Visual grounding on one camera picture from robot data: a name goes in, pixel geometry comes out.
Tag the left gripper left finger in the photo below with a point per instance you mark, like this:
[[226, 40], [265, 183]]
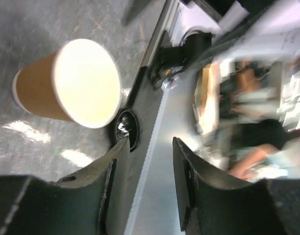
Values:
[[90, 201]]

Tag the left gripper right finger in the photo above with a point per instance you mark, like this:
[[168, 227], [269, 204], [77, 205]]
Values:
[[212, 202]]

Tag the black plastic cup lid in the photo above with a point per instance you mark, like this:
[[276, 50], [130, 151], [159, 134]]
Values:
[[126, 125]]

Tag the slotted cable duct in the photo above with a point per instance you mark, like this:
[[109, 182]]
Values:
[[153, 205]]

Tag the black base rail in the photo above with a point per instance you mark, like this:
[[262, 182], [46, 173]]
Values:
[[148, 73]]

